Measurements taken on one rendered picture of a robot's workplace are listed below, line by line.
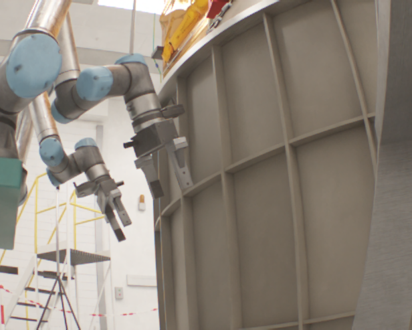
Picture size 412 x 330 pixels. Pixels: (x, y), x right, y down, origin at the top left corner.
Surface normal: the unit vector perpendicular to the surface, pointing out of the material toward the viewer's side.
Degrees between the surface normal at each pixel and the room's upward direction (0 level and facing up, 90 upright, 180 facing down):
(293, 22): 90
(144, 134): 113
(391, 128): 180
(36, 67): 98
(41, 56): 98
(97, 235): 90
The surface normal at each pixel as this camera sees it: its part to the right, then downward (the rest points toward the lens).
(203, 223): -0.87, -0.12
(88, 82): -0.60, 0.20
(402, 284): -0.28, -0.26
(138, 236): 0.43, -0.33
